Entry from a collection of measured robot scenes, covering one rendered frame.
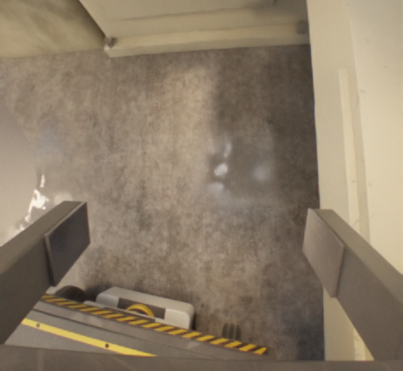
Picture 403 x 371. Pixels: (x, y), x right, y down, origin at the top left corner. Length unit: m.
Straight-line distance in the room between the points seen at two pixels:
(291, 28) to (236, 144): 0.41
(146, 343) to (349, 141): 0.54
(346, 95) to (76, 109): 0.99
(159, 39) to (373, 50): 0.88
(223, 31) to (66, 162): 0.70
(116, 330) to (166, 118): 0.64
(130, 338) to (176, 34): 0.88
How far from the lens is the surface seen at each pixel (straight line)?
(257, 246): 0.89
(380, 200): 0.20
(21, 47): 1.30
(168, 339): 0.63
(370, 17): 0.24
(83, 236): 0.17
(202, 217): 0.89
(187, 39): 1.03
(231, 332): 0.81
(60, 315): 0.71
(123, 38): 1.10
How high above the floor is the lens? 0.88
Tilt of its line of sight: 78 degrees down
